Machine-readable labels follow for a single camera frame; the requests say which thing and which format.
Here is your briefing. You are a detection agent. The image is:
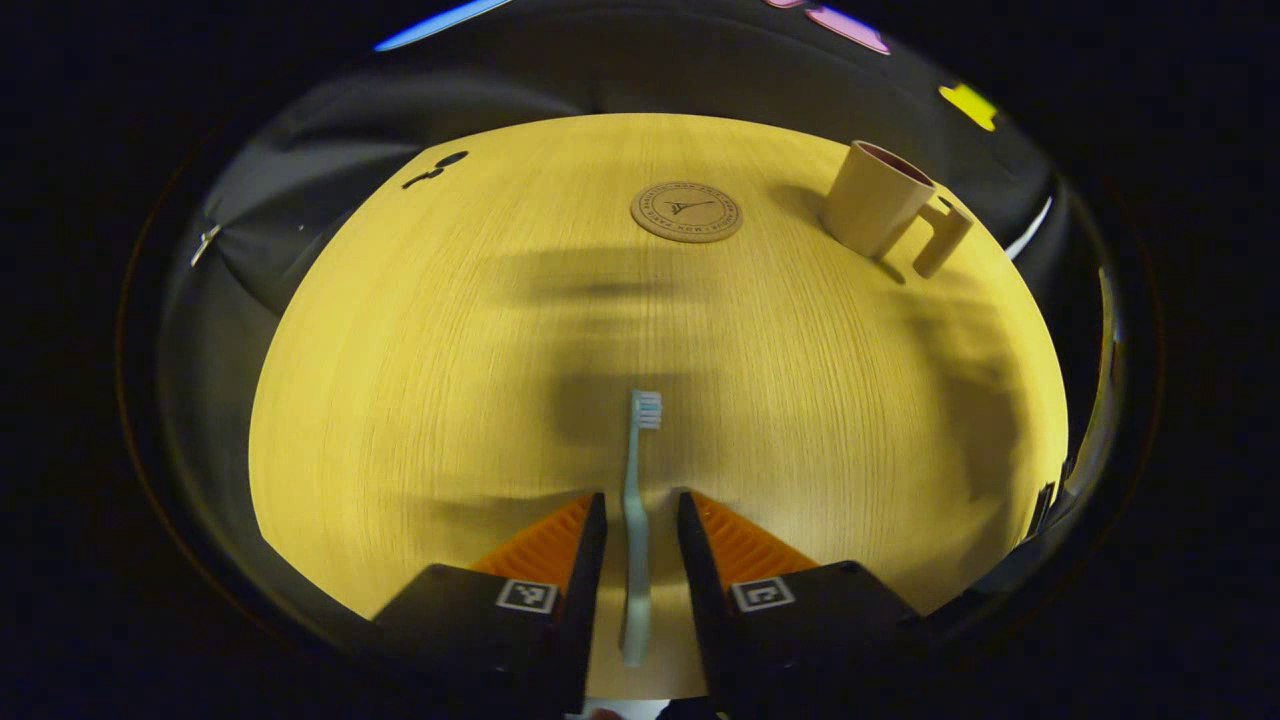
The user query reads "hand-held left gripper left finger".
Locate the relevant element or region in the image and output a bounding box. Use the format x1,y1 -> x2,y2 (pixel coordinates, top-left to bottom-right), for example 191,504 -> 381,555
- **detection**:
372,490 -> 609,716

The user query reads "round brown coaster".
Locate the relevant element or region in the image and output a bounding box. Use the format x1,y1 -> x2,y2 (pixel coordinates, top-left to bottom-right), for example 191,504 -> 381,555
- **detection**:
630,181 -> 745,244

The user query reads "black backdrop cloth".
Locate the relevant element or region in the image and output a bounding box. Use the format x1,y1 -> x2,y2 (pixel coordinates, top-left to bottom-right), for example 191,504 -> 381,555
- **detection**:
155,0 -> 1116,601

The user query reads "pale green toothbrush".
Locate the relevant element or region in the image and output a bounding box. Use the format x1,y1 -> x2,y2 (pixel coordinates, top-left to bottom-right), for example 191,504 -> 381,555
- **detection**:
620,390 -> 664,669

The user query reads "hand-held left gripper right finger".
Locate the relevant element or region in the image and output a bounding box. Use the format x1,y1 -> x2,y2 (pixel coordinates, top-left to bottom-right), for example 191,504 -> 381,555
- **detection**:
676,488 -> 926,716

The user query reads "beige cup with handle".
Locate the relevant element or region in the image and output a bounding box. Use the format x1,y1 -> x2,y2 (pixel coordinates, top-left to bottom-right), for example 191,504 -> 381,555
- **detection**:
820,140 -> 974,280

